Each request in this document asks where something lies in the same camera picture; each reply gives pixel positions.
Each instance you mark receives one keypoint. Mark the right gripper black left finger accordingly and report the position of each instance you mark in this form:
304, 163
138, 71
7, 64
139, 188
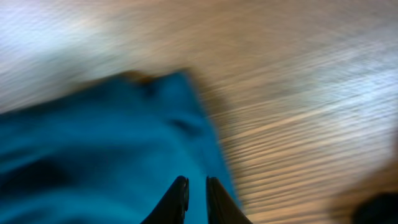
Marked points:
173, 205

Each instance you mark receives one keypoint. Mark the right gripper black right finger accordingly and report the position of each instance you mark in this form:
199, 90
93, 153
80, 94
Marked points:
221, 208

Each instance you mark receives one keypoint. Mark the blue polo shirt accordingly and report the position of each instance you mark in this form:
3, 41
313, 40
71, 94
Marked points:
108, 154

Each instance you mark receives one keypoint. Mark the black garment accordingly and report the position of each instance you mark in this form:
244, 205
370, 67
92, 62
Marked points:
380, 209

